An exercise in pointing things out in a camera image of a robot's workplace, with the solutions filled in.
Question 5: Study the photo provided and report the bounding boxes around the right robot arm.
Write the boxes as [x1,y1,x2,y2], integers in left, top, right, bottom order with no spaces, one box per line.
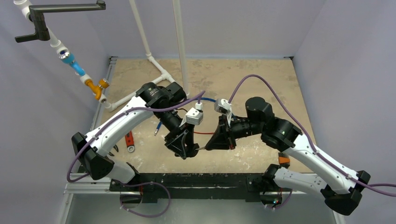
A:
[205,97,370,216]

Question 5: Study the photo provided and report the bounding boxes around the orange pipe valve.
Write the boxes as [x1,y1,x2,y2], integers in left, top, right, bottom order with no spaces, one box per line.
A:
[84,78,109,101]

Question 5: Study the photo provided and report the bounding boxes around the white PVC pipe frame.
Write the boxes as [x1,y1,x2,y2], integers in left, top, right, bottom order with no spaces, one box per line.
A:
[14,0,191,112]

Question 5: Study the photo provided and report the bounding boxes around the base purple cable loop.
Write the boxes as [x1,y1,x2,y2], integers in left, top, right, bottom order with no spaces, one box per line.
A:
[120,182,173,217]

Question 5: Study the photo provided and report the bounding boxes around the red handled wrench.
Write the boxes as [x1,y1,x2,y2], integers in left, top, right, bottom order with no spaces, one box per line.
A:
[125,131,135,153]

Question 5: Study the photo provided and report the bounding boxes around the blue cable lock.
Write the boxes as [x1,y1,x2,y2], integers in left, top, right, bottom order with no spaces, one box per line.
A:
[154,97,215,136]

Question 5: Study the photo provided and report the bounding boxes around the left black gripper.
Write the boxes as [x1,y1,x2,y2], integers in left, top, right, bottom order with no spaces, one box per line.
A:
[156,107,195,159]

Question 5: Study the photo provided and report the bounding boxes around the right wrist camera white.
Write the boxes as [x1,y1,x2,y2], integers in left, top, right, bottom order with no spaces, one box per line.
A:
[214,98,232,125]

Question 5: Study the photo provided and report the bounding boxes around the aluminium rail frame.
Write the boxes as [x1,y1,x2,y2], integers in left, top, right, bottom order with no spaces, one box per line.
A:
[63,56,346,224]

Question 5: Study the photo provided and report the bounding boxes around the black pliers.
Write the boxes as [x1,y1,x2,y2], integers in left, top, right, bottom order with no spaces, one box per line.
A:
[108,145,119,156]

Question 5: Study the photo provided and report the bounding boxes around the orange brush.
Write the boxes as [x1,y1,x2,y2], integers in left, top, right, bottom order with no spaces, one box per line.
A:
[278,152,290,168]

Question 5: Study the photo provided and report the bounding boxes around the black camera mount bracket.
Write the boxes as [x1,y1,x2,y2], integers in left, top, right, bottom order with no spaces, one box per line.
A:
[14,0,106,43]

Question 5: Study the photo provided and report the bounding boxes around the blue pipe valve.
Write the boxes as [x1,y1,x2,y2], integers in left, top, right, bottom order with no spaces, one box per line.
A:
[58,49,86,76]

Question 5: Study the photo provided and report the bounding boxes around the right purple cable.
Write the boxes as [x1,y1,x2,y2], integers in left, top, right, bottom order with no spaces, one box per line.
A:
[228,74,396,197]

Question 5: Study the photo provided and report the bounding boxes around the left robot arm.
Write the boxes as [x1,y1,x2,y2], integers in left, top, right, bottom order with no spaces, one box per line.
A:
[71,82,205,191]

